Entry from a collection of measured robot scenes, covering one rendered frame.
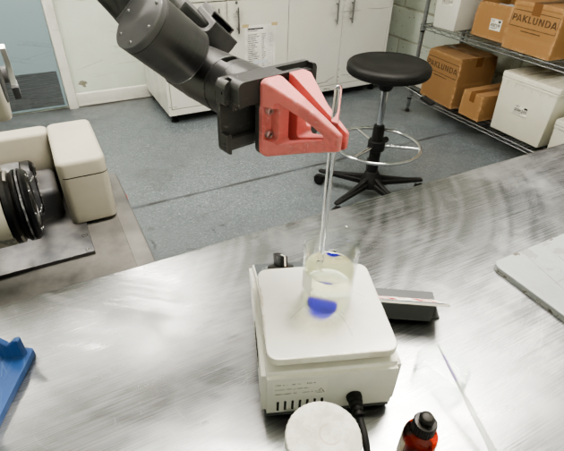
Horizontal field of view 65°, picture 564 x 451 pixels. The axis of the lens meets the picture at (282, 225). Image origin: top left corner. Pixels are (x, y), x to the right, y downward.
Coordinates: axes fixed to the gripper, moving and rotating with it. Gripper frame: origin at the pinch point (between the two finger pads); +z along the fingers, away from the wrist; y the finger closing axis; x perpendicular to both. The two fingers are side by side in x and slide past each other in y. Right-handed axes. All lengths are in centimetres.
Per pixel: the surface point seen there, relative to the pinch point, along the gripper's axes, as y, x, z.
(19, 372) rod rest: -26.0, 25.1, -16.4
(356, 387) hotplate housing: -2.2, 21.5, 7.9
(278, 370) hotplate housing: -8.0, 18.9, 3.5
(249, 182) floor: 91, 102, -137
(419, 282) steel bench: 18.9, 25.8, 0.8
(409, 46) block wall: 289, 75, -193
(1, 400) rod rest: -28.2, 25.1, -14.1
